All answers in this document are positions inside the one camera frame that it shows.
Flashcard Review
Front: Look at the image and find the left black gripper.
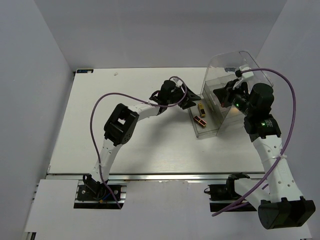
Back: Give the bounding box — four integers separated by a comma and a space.
166, 83, 201, 110

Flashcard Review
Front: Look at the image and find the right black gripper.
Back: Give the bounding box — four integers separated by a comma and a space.
213, 78, 255, 116

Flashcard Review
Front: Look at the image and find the gold black lipstick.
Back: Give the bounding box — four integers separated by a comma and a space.
197, 103, 206, 118
193, 115, 207, 128

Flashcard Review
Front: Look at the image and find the clear acrylic organizer with lid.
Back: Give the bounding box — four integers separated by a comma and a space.
188, 50, 274, 138

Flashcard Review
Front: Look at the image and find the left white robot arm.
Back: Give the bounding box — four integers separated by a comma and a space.
83, 76, 201, 200

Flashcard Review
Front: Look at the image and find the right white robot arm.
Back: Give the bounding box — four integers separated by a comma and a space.
213, 80, 316, 230

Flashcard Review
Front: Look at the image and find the blue label sticker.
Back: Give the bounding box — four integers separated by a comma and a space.
76, 69, 94, 74

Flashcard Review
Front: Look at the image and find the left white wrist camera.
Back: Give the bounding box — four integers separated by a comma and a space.
170, 77, 181, 87

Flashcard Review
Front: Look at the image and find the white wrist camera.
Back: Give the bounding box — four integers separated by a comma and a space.
233, 65, 254, 89
170, 77, 181, 87

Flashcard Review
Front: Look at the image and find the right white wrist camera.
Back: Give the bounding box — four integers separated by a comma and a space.
233, 65, 254, 89

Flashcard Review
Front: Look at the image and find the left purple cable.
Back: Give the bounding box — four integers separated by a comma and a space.
89, 76, 188, 210

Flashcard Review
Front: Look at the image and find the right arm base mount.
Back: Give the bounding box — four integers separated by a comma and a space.
203, 173, 250, 213

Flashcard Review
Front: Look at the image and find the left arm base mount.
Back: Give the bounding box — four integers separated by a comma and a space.
73, 174, 126, 210

